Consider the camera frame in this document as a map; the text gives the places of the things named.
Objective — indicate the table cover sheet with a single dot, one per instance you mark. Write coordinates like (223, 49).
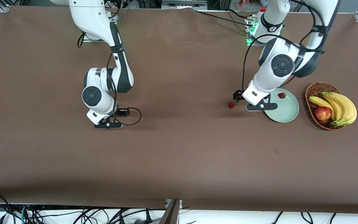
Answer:
(179, 155)

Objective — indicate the yellow banana bunch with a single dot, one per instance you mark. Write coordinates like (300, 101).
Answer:
(346, 109)

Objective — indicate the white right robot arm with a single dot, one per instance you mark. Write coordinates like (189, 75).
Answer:
(92, 96)

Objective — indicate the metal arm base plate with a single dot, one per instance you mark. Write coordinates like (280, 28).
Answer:
(250, 42)
(87, 39)

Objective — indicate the colourful plastic toys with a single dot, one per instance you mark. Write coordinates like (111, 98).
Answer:
(244, 3)

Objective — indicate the light green round plate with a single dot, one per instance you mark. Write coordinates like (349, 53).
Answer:
(287, 112)

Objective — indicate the black power plug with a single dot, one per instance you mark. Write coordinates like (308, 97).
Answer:
(148, 217)

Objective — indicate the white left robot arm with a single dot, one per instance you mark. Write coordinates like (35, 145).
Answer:
(281, 65)

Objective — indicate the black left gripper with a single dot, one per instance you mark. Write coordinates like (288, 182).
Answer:
(237, 95)

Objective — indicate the red strawberry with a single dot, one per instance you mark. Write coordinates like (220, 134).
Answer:
(231, 105)
(281, 95)

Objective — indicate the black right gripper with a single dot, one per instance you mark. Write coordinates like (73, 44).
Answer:
(121, 111)

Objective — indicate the brown wicker basket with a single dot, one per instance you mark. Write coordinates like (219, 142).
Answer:
(314, 90)

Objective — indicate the red apple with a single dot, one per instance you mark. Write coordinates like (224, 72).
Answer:
(323, 113)

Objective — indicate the grey metal box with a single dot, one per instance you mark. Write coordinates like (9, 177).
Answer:
(183, 4)

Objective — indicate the aluminium frame beam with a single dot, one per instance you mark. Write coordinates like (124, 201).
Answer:
(171, 214)

